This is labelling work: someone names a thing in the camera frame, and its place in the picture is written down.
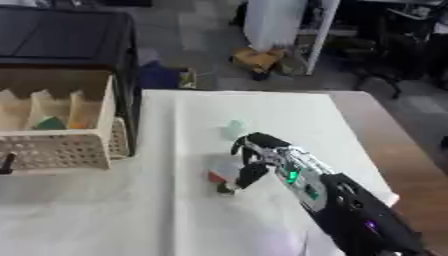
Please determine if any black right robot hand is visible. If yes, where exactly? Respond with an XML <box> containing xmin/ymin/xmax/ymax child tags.
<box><xmin>215</xmin><ymin>131</ymin><xmax>293</xmax><ymax>196</ymax></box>

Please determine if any orange toy in drawer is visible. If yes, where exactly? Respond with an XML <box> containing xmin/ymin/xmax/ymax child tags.
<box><xmin>68</xmin><ymin>120</ymin><xmax>95</xmax><ymax>130</ymax></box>

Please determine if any pale compartment drawer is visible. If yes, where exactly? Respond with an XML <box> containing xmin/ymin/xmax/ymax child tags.
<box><xmin>0</xmin><ymin>69</ymin><xmax>132</xmax><ymax>176</ymax></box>

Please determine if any green toy in drawer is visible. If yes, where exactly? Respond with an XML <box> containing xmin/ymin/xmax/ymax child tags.
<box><xmin>31</xmin><ymin>115</ymin><xmax>69</xmax><ymax>131</ymax></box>

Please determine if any pale mint green bottle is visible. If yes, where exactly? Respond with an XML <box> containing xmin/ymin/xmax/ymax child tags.
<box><xmin>218</xmin><ymin>119</ymin><xmax>249</xmax><ymax>141</ymax></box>

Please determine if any tan cardboard box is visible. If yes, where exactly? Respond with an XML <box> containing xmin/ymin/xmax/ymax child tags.
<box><xmin>229</xmin><ymin>47</ymin><xmax>289</xmax><ymax>75</ymax></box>

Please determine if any blue bag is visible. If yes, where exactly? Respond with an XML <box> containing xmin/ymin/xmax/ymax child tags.
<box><xmin>138</xmin><ymin>59</ymin><xmax>189</xmax><ymax>90</ymax></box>

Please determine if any white pillar panel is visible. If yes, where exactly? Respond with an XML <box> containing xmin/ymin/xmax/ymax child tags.
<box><xmin>241</xmin><ymin>0</ymin><xmax>310</xmax><ymax>52</ymax></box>

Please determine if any black office chair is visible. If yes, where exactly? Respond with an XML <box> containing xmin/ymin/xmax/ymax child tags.
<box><xmin>339</xmin><ymin>6</ymin><xmax>448</xmax><ymax>100</ymax></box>

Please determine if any black cabinet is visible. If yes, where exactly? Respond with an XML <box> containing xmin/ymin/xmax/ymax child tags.
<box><xmin>0</xmin><ymin>5</ymin><xmax>144</xmax><ymax>158</ymax></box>

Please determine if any black drawer handle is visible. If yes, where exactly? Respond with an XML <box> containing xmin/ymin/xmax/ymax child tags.
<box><xmin>0</xmin><ymin>152</ymin><xmax>18</xmax><ymax>175</ymax></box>

